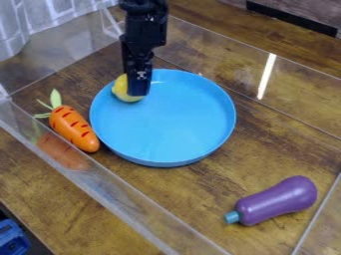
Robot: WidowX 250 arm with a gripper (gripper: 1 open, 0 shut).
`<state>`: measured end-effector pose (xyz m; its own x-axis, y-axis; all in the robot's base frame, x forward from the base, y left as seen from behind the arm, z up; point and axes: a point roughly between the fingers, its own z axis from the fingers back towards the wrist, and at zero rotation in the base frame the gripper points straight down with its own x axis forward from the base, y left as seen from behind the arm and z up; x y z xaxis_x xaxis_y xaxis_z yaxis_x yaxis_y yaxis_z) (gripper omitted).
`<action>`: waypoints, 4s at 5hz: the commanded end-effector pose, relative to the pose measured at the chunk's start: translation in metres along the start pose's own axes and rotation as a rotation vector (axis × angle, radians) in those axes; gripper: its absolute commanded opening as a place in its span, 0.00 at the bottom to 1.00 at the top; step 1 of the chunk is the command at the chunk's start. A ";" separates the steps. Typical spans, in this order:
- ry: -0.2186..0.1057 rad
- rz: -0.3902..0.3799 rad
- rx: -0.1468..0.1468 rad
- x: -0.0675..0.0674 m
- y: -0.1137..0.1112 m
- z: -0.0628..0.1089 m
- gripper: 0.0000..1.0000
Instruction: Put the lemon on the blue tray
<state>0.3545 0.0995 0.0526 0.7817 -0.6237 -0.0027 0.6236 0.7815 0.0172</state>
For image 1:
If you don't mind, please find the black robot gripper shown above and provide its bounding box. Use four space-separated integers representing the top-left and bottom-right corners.
119 0 170 97

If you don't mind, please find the yellow toy lemon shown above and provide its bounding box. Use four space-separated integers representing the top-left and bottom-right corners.
112 74 143 103

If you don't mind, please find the blue round tray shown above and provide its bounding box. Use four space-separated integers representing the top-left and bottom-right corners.
90 69 237 167

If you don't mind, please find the orange toy carrot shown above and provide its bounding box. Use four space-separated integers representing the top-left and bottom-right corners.
33 89 100 152

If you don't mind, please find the purple toy eggplant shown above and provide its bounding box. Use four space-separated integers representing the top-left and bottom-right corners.
223 175 317 226

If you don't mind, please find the blue plastic crate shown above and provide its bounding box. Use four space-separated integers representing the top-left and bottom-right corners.
0 219 31 255

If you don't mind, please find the clear acrylic corner bracket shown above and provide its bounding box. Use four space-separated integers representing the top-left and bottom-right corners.
100 6 123 38

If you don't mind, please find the clear acrylic barrier wall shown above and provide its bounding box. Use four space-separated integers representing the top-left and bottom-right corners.
0 0 341 255

